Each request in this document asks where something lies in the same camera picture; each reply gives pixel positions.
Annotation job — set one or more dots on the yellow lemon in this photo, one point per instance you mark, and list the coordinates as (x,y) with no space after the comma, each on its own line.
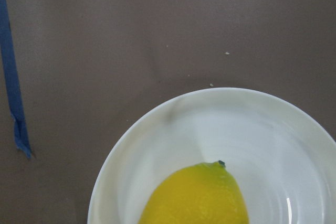
(202,193)

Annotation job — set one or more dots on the white plate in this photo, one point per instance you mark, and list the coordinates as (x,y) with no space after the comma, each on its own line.
(282,159)

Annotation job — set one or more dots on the brown paper table cover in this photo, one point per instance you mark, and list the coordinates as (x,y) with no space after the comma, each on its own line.
(88,69)

